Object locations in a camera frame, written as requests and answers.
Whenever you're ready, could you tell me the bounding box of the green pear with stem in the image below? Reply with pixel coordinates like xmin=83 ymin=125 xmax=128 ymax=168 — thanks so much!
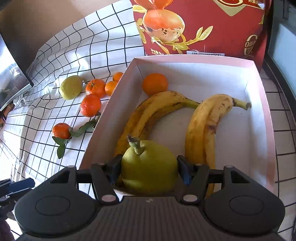
xmin=121 ymin=135 xmax=178 ymax=196

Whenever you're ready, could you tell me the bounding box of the spotted yellow banana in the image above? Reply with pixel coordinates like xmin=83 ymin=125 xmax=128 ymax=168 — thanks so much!
xmin=113 ymin=90 xmax=199 ymax=156

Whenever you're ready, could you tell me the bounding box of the orange mandarin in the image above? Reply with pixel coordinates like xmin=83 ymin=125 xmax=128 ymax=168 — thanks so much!
xmin=142 ymin=73 xmax=168 ymax=96

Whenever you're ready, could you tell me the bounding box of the white black-grid tablecloth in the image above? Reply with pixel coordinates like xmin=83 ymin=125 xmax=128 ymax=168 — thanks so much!
xmin=0 ymin=0 xmax=296 ymax=241

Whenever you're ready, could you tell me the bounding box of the green leafy twig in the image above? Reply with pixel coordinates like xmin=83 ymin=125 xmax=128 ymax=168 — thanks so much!
xmin=52 ymin=113 xmax=101 ymax=159

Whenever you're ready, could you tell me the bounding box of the mandarin with leaves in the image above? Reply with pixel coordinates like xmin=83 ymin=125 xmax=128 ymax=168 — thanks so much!
xmin=52 ymin=123 xmax=71 ymax=140

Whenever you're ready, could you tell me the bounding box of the pink white shallow box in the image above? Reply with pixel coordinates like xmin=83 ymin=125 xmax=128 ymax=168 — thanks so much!
xmin=78 ymin=55 xmax=277 ymax=197

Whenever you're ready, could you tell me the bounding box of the large mandarin on cloth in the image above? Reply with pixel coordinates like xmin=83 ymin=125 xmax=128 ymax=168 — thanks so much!
xmin=80 ymin=94 xmax=101 ymax=117

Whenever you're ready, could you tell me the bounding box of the small mandarin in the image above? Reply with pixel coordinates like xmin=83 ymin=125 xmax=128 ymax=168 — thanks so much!
xmin=85 ymin=79 xmax=106 ymax=98
xmin=112 ymin=72 xmax=123 ymax=82
xmin=104 ymin=81 xmax=118 ymax=96

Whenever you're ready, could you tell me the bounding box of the yellow-green pear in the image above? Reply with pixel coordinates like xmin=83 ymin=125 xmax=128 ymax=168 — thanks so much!
xmin=59 ymin=75 xmax=87 ymax=100

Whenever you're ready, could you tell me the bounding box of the white oven with glass door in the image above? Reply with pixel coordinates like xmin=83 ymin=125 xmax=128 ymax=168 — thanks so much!
xmin=263 ymin=0 xmax=296 ymax=98

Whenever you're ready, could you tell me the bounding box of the red quail egg bag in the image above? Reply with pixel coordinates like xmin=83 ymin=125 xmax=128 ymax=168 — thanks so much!
xmin=131 ymin=0 xmax=272 ymax=69

